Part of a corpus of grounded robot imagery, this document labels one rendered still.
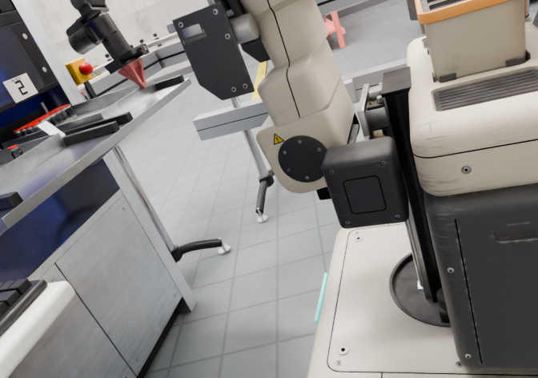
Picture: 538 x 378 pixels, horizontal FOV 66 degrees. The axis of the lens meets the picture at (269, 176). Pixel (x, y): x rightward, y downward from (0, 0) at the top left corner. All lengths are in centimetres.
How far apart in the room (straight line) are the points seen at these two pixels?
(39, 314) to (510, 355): 74
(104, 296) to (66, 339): 17
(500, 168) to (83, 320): 115
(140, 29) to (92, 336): 716
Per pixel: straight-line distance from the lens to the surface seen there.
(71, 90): 147
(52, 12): 877
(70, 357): 135
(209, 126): 216
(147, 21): 814
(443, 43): 73
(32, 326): 59
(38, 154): 98
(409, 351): 100
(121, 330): 148
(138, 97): 118
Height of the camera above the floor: 105
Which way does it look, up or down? 24 degrees down
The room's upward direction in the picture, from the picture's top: 21 degrees counter-clockwise
